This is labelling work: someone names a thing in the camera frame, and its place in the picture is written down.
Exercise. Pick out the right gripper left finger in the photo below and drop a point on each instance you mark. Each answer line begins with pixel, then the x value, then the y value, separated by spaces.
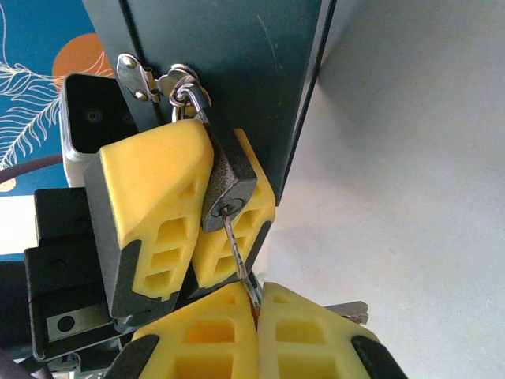
pixel 197 343

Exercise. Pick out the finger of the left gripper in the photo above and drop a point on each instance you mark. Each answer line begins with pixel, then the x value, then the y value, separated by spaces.
pixel 150 189
pixel 260 205

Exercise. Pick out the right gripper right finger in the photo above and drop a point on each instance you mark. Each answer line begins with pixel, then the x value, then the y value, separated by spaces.
pixel 315 343

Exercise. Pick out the black padlock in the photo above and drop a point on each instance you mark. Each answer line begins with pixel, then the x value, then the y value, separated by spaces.
pixel 227 173

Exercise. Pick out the starry night tin box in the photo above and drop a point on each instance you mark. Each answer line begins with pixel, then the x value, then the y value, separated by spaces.
pixel 236 59

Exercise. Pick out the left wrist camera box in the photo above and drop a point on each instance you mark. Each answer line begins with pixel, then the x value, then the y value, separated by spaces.
pixel 90 118

